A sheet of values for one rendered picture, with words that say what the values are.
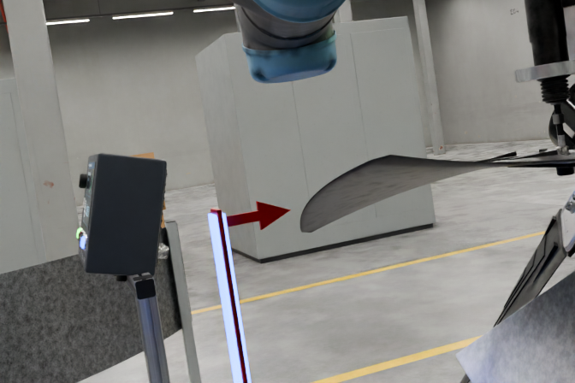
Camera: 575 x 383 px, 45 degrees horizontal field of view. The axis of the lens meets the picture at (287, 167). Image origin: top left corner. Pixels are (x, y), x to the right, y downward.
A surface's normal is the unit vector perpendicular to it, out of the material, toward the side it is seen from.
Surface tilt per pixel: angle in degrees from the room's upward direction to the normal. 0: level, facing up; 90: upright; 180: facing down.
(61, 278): 90
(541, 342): 55
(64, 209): 90
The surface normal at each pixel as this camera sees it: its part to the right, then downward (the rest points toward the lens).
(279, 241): 0.33, 0.00
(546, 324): -0.55, -0.46
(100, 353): 0.78, -0.08
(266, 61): -0.54, 0.15
